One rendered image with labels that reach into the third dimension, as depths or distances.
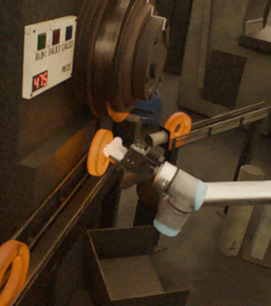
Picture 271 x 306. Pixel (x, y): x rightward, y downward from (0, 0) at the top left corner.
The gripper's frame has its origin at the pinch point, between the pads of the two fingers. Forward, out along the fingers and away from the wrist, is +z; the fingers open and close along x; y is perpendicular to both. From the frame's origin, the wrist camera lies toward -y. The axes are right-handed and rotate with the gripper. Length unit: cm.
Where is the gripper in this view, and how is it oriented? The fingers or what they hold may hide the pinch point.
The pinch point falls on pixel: (102, 147)
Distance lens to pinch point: 139.0
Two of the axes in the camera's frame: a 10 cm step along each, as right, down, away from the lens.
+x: -2.9, 3.9, -8.7
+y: 4.0, -7.8, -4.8
